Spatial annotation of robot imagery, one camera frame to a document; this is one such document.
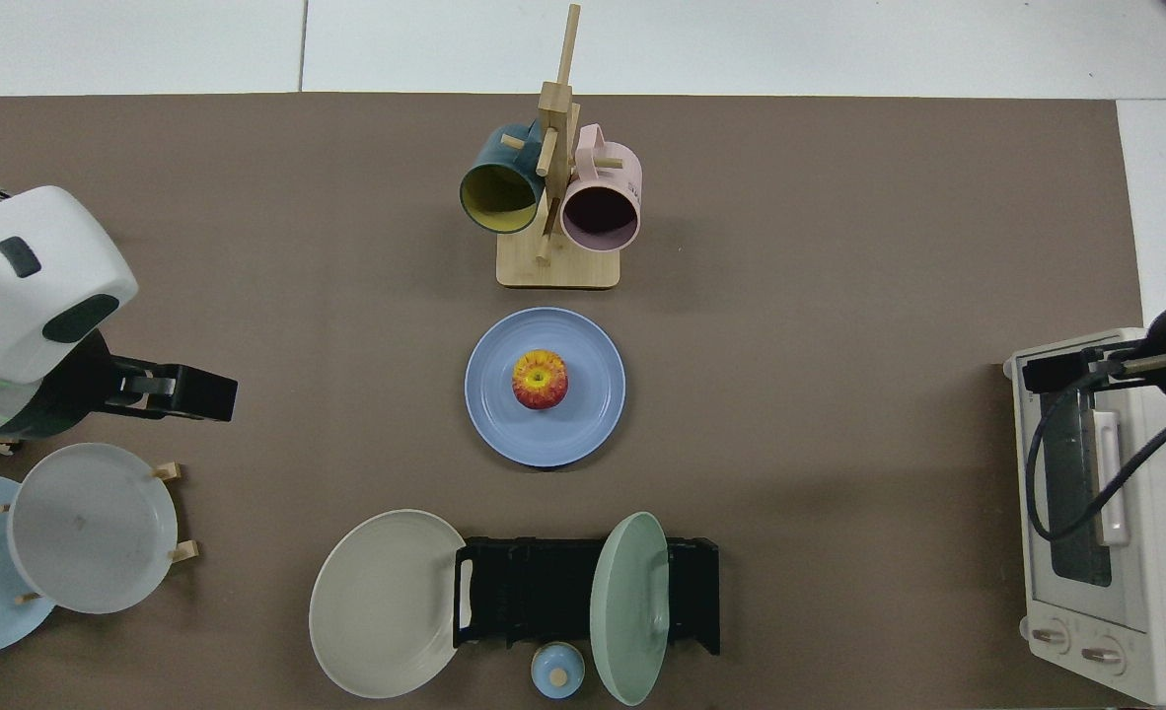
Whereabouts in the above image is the black dish rack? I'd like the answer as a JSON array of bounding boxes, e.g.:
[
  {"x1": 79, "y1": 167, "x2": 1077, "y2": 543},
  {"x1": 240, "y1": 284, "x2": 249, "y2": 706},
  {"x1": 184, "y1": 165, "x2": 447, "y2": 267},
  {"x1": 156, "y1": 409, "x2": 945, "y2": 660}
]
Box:
[{"x1": 453, "y1": 535, "x2": 721, "y2": 657}]

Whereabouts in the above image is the wooden cup stand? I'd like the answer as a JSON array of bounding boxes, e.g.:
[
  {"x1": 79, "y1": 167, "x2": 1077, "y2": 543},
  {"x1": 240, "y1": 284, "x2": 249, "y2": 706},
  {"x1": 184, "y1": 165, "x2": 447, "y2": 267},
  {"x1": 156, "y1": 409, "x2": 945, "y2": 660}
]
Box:
[{"x1": 496, "y1": 3, "x2": 621, "y2": 290}]

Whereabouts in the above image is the wooden peg plate rack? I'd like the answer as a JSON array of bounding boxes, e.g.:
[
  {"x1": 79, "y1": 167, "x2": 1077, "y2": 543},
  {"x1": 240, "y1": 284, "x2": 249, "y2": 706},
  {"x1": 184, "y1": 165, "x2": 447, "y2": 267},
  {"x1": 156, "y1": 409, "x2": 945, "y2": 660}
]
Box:
[{"x1": 0, "y1": 461, "x2": 199, "y2": 605}]

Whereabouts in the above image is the pale toaster oven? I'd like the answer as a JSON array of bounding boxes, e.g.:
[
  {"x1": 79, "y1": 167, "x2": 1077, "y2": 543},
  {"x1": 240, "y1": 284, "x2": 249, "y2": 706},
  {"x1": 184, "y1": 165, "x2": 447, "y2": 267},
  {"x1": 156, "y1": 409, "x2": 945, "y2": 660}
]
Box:
[{"x1": 1002, "y1": 327, "x2": 1166, "y2": 707}]

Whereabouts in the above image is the green plate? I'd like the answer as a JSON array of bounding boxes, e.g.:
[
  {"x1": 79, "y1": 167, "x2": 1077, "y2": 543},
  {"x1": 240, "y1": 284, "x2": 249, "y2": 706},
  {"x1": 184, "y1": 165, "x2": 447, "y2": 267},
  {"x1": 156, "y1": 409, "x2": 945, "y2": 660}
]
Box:
[{"x1": 590, "y1": 511, "x2": 671, "y2": 707}]

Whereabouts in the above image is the red yellow apple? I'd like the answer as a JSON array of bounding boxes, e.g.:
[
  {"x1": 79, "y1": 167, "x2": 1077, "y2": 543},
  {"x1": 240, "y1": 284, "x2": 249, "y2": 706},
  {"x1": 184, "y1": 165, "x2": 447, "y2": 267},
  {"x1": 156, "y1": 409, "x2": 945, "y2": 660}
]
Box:
[{"x1": 512, "y1": 349, "x2": 569, "y2": 411}]

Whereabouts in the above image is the beige plate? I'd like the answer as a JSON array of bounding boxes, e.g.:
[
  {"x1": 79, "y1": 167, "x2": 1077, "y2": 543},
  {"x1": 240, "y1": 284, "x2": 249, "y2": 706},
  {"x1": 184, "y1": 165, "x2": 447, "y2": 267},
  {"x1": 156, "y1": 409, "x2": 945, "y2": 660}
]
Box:
[{"x1": 309, "y1": 509, "x2": 469, "y2": 700}]

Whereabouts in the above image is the dark teal cup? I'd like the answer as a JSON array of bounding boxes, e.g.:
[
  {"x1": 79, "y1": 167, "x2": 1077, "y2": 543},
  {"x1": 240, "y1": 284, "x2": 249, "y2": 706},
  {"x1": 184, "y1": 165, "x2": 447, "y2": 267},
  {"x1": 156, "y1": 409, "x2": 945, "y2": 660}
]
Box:
[{"x1": 459, "y1": 121, "x2": 547, "y2": 236}]

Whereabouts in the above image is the white plate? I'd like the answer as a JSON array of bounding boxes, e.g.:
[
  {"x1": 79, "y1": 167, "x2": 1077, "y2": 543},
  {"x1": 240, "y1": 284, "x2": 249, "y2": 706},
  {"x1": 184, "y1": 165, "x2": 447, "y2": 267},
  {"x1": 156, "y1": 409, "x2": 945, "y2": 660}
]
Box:
[{"x1": 7, "y1": 443, "x2": 180, "y2": 615}]

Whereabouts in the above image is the brown table cloth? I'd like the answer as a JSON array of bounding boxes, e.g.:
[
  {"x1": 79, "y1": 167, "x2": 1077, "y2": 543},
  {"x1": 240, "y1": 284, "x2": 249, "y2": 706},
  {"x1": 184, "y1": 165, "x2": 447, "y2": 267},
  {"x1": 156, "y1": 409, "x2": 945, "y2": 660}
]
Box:
[{"x1": 0, "y1": 94, "x2": 1144, "y2": 710}]

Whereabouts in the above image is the pink cup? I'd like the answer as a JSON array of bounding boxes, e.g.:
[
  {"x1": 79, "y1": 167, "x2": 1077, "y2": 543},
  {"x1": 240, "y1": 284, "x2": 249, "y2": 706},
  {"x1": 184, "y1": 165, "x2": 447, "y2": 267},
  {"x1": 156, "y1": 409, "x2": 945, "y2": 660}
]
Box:
[{"x1": 559, "y1": 123, "x2": 643, "y2": 253}]

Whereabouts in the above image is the small blue round jar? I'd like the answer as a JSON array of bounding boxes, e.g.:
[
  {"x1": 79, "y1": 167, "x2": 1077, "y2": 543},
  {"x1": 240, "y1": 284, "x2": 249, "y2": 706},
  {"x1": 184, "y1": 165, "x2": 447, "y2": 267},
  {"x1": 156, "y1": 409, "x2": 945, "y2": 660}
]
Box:
[{"x1": 531, "y1": 641, "x2": 586, "y2": 700}]

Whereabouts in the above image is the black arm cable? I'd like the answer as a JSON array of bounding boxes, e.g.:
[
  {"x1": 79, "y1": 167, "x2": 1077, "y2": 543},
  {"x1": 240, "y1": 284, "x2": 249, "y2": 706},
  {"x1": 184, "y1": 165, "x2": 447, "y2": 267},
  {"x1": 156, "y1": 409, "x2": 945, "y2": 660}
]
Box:
[{"x1": 1024, "y1": 378, "x2": 1166, "y2": 575}]

